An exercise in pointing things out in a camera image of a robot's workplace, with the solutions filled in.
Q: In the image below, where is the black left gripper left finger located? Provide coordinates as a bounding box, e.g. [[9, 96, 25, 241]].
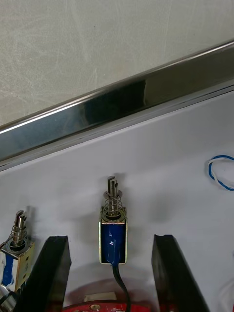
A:
[[14, 235, 72, 312]]

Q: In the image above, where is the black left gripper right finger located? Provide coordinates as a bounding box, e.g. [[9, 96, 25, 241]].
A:
[[151, 234, 212, 312]]

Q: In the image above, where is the solenoid with blue-white label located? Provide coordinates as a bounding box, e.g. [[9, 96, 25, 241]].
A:
[[0, 210, 36, 312]]

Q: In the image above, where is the round red circuit board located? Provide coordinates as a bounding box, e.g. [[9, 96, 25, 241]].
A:
[[62, 279, 176, 312]]

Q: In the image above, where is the solenoid with dark blue label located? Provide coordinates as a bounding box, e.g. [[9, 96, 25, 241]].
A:
[[98, 175, 132, 312]]

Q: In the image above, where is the blue-white twisted wire harness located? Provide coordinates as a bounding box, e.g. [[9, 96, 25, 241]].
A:
[[207, 155, 234, 192]]

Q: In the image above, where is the white sheet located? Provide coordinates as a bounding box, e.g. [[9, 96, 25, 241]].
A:
[[0, 85, 234, 312]]

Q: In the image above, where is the steel tray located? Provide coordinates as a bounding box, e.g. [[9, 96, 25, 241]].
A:
[[0, 40, 234, 171]]

